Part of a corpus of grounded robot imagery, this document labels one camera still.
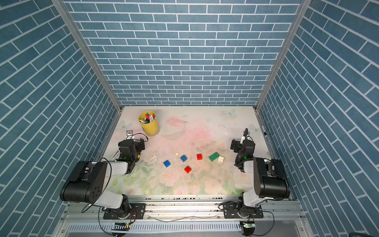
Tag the white lego brick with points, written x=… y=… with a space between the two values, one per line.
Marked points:
x=220 y=159

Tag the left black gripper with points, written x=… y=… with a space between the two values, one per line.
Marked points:
x=139 y=144

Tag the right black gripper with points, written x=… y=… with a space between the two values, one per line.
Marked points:
x=237 y=145

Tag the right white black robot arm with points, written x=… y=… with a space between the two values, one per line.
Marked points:
x=269 y=177

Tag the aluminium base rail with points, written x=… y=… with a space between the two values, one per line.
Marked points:
x=192 y=214

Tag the blue lego brick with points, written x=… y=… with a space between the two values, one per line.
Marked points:
x=167 y=163
x=183 y=158

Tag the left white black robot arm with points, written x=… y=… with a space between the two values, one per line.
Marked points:
x=88 y=181

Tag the green lego brick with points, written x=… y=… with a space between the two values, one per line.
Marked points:
x=214 y=156

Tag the yellow pen cup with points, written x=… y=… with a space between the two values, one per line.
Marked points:
x=149 y=123

